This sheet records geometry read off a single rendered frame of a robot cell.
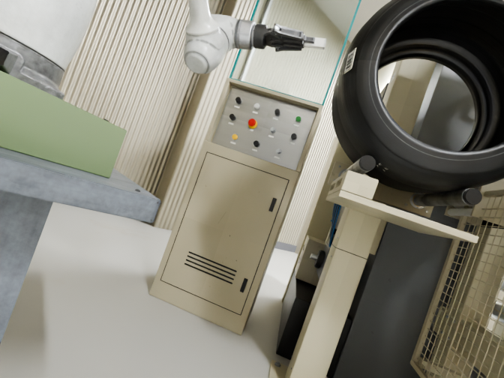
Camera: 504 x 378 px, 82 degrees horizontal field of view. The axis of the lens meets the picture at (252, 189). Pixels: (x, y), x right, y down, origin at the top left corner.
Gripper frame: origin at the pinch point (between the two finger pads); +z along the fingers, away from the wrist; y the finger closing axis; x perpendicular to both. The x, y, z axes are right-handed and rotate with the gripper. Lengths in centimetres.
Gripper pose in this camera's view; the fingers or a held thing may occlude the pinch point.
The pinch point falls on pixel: (314, 43)
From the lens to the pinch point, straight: 108.1
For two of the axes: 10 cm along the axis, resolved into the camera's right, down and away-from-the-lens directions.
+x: -2.0, 9.8, -0.3
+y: 1.5, 0.6, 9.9
